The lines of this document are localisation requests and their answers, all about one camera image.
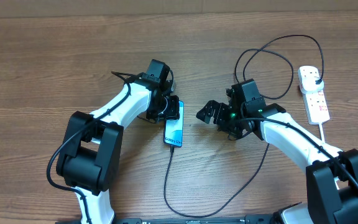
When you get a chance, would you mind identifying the Galaxy S24 smartphone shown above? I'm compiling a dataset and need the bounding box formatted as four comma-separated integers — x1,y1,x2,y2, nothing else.
163,101,184,147

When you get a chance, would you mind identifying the black USB charging cable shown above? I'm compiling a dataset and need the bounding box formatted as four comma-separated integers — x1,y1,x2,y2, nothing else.
163,34,325,218

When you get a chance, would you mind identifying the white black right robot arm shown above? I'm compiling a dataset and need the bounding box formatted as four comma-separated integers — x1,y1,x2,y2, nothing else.
196,79,358,224

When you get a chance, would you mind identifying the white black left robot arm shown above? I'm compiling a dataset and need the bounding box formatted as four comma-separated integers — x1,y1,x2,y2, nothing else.
46,59,180,223

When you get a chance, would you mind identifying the white charger adapter plug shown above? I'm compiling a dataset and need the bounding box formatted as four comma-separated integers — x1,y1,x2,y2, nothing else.
300,76,324,94

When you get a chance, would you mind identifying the white power strip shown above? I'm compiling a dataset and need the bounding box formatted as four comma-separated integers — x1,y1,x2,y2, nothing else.
297,65,331,126

